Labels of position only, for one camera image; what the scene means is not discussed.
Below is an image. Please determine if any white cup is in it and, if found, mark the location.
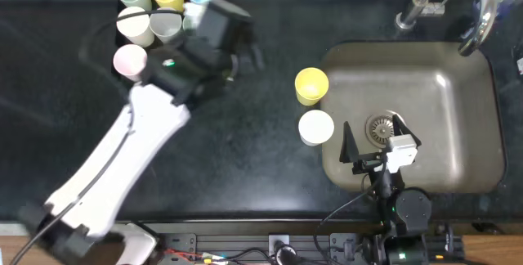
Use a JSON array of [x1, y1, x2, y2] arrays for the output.
[[297, 109, 335, 147], [115, 6, 155, 48]]

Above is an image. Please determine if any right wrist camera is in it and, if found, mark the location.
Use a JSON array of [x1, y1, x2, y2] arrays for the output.
[[383, 133, 420, 174]]

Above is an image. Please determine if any mounting rail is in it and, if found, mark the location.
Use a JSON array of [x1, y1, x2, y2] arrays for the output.
[[154, 223, 467, 265]]

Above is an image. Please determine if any pink cup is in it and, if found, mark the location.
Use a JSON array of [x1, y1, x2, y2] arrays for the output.
[[112, 43, 149, 83]]

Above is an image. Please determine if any steel tap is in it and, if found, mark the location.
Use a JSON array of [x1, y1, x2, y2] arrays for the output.
[[394, 0, 502, 57]]

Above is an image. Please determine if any grey cup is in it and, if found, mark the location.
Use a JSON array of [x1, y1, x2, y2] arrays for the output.
[[149, 7, 184, 44]]

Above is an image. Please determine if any steel sink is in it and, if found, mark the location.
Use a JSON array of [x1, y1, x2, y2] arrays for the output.
[[320, 40, 507, 195]]

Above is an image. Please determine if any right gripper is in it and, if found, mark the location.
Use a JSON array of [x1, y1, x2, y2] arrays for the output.
[[338, 113, 422, 175]]

